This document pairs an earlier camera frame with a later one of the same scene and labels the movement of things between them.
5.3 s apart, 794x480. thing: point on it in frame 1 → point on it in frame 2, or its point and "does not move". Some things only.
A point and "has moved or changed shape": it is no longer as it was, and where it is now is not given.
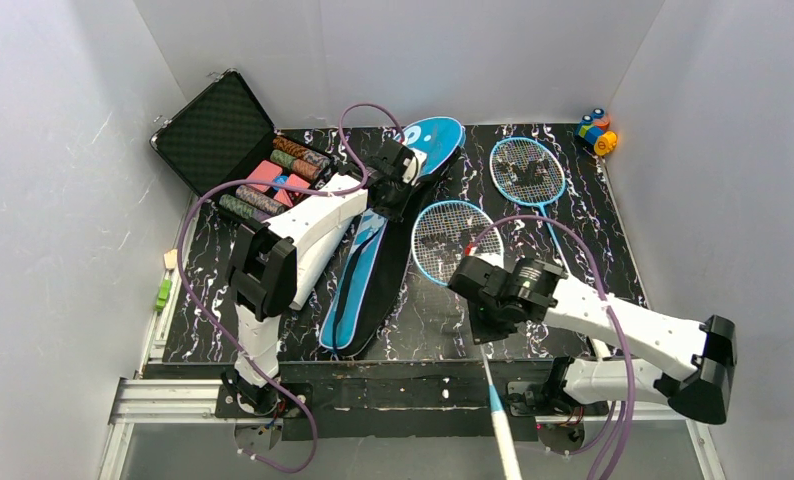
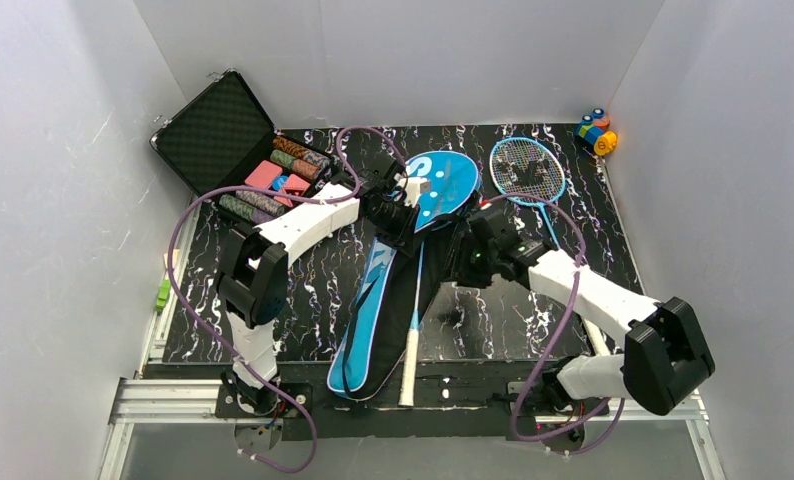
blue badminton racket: [442, 234] → [407, 383]
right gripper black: [493, 324] → [460, 254]
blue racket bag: [372, 270] has moved or changed shape
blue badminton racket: [530, 171] does not move
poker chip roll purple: [259, 199] does not move
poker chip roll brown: [286, 145] does not move
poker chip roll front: [244, 208] does not move
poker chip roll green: [303, 167] does not move
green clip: [163, 295] does not move
